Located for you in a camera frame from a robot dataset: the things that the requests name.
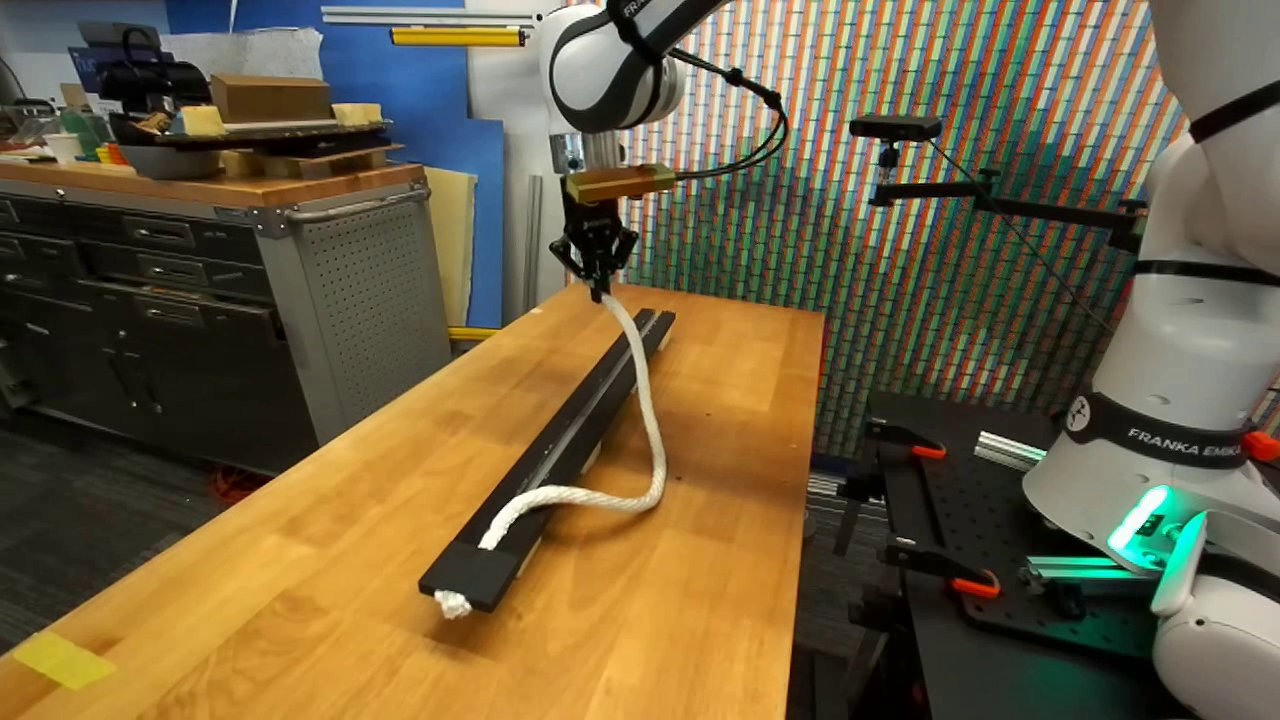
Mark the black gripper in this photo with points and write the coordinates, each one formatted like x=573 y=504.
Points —
x=599 y=229

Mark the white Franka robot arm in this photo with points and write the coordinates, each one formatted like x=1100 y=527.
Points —
x=1200 y=362

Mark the beige foam panel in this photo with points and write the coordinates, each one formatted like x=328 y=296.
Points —
x=453 y=247

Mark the white upright panel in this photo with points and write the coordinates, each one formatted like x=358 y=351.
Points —
x=512 y=144

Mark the blue board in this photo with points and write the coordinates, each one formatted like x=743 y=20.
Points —
x=403 y=94

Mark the yellow bar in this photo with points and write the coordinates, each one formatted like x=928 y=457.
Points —
x=456 y=36

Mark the silver bar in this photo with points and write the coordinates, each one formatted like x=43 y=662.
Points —
x=424 y=14

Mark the small black clamp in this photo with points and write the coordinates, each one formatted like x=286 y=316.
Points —
x=859 y=501

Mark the brown wooden box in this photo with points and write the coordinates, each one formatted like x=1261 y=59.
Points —
x=270 y=98

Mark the black flat tray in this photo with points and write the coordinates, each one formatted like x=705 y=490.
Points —
x=252 y=132

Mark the grey metal drawer cabinet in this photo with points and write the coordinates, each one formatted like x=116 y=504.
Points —
x=202 y=306

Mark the white foam sheet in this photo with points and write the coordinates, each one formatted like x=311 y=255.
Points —
x=252 y=52

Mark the silver aluminium extrusion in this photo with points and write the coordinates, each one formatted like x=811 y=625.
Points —
x=1072 y=569
x=1008 y=451

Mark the dark equipment pile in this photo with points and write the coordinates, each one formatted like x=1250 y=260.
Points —
x=132 y=72

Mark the perforated optical breadboard table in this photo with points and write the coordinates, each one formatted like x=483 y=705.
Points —
x=1012 y=666

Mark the yellow tape patch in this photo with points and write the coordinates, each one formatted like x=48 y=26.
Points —
x=60 y=662

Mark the wood-coloured wrist camera mount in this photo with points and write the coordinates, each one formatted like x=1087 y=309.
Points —
x=616 y=187

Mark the long black groove rail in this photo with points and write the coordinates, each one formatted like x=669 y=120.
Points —
x=565 y=463

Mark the black stereo camera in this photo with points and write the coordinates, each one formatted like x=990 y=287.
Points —
x=894 y=130

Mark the white tape on rail end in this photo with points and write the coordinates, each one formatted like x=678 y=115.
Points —
x=453 y=605

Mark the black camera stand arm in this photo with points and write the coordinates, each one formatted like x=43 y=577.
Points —
x=1012 y=207

